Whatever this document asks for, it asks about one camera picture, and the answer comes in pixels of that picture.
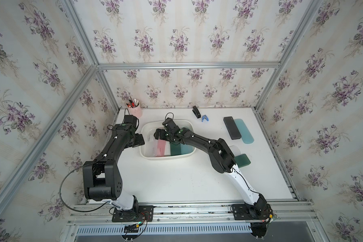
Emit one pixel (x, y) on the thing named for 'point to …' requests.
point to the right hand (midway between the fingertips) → (159, 136)
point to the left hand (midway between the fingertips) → (134, 145)
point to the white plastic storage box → (188, 124)
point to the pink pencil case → (161, 148)
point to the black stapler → (196, 112)
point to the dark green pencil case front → (242, 160)
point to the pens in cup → (132, 103)
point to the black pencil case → (232, 128)
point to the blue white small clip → (203, 117)
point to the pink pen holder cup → (136, 111)
